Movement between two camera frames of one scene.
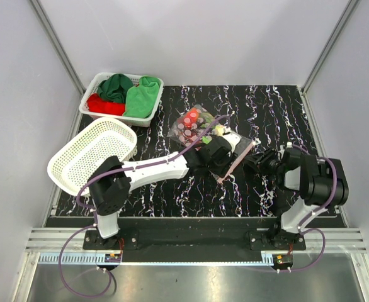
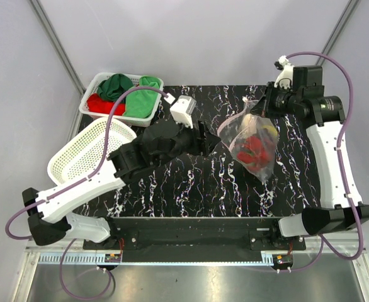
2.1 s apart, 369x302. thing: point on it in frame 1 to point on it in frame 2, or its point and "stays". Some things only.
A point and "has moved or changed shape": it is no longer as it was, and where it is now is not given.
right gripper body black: (269, 162) to (276, 98)
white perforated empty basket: (71, 167) stays
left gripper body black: (221, 168) to (187, 142)
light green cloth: (141, 98) stays
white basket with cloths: (135, 97) stays
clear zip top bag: (193, 125) has moved or changed shape
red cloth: (95, 104) stays
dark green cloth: (114, 88) stays
